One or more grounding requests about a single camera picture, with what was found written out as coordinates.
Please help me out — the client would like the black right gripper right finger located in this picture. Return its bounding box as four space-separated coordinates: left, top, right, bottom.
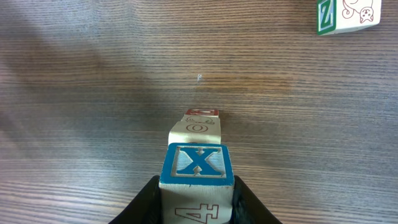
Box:
230 175 282 224

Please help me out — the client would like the yellow top elephant block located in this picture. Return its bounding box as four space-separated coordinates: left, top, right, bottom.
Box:
159 142 235 224

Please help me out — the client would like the lone block with zero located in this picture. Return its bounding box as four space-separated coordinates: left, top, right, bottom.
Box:
168 109 221 144

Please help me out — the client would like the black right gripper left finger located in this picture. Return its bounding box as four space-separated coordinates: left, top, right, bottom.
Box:
109 175 162 224

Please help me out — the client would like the green N block right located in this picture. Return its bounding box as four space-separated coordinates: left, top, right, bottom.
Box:
317 0 382 35

